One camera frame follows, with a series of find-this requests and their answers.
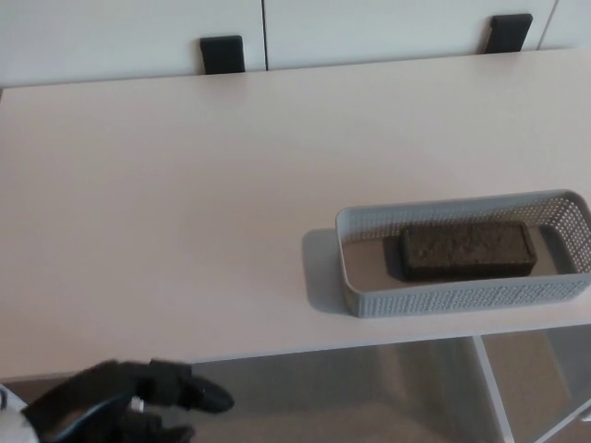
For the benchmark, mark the dark grey felt eraser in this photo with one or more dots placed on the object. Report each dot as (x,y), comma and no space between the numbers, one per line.
(461,251)

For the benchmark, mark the grey perforated plastic basket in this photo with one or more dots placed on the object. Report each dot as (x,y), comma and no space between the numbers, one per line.
(461,300)

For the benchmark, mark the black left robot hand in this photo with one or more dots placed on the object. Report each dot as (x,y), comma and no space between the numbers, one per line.
(106,392)

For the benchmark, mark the white desk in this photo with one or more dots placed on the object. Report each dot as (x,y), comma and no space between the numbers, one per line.
(184,184)

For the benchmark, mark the white cabinet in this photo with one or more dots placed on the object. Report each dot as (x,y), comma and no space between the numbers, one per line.
(115,37)

